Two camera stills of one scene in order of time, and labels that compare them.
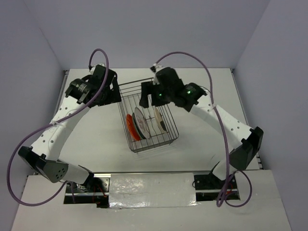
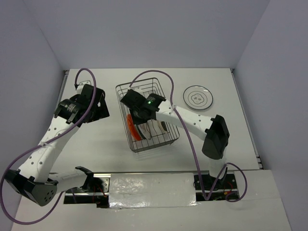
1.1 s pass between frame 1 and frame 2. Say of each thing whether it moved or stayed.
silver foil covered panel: stayed
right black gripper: moved
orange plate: stayed
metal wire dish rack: stayed
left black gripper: moved
